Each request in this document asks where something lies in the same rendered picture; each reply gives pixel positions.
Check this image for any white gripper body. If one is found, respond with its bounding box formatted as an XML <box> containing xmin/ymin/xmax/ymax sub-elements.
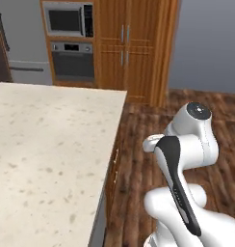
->
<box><xmin>142</xmin><ymin>133</ymin><xmax>166</xmax><ymax>153</ymax></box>

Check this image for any wooden island cabinet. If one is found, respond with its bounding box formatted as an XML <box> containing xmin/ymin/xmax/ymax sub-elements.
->
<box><xmin>88</xmin><ymin>94</ymin><xmax>129</xmax><ymax>247</ymax></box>

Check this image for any wooden tall cupboard run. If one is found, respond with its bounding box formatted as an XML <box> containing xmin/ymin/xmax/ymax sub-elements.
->
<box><xmin>39</xmin><ymin>0</ymin><xmax>182</xmax><ymax>108</ymax></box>

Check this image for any silver built-in oven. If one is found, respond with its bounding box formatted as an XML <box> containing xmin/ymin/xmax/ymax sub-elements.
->
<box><xmin>49</xmin><ymin>41</ymin><xmax>96</xmax><ymax>83</ymax></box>

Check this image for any silver microwave oven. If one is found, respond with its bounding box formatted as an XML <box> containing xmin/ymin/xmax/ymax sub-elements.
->
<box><xmin>41</xmin><ymin>1</ymin><xmax>94</xmax><ymax>39</ymax></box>

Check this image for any grey fridge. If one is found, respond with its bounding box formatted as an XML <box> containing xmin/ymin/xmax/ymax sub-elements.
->
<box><xmin>0</xmin><ymin>0</ymin><xmax>54</xmax><ymax>87</ymax></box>

